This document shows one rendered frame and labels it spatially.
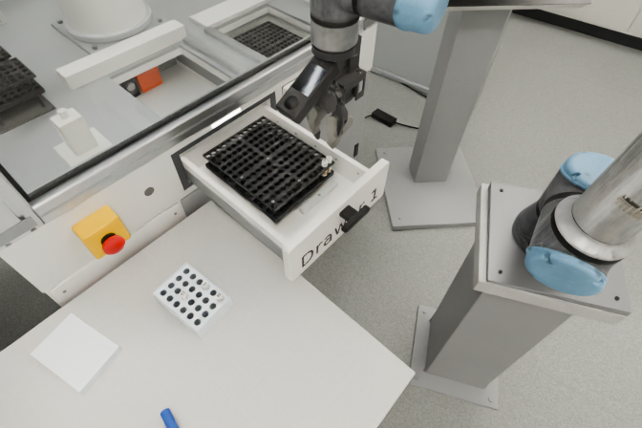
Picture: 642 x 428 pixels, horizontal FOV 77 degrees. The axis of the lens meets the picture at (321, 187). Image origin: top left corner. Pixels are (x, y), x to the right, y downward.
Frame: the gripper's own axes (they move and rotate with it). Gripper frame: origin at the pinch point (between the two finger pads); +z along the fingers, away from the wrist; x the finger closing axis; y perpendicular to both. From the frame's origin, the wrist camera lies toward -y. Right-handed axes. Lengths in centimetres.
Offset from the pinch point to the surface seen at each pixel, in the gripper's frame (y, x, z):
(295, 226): -11.7, -3.4, 13.7
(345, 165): 5.4, -2.0, 9.9
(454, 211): 81, -11, 94
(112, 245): -39.3, 15.7, 8.7
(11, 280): -70, 106, 98
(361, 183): -0.3, -10.4, 4.5
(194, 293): -33.8, 2.1, 17.9
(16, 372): -63, 15, 21
